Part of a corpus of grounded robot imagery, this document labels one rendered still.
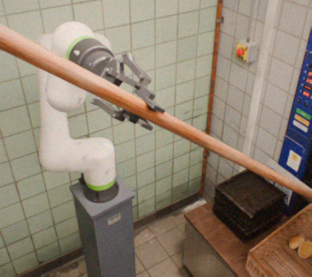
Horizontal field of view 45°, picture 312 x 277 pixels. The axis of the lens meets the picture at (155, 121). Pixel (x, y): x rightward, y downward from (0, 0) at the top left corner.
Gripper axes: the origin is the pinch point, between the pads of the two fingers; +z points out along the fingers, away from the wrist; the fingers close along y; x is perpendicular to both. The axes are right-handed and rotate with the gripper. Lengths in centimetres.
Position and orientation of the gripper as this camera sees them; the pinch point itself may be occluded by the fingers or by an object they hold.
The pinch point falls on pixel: (143, 109)
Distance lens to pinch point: 68.9
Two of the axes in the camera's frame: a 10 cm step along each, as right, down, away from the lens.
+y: -5.6, 8.1, 1.5
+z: 5.2, 4.9, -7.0
